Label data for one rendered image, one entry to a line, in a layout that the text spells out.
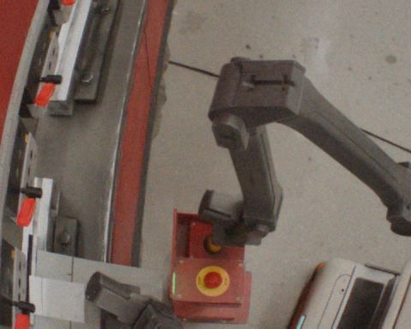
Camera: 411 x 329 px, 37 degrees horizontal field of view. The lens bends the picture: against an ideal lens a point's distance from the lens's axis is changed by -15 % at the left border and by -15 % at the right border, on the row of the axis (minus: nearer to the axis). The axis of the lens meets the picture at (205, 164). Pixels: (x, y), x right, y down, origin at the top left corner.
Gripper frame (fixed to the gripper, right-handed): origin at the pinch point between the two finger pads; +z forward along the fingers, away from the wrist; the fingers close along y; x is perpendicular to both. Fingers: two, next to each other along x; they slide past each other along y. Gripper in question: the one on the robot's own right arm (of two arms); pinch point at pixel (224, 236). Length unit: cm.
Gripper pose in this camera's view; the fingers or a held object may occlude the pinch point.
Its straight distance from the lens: 148.4
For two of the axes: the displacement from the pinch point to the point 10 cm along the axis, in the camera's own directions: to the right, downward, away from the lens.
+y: -9.6, -1.2, -2.4
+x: -0.4, 9.5, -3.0
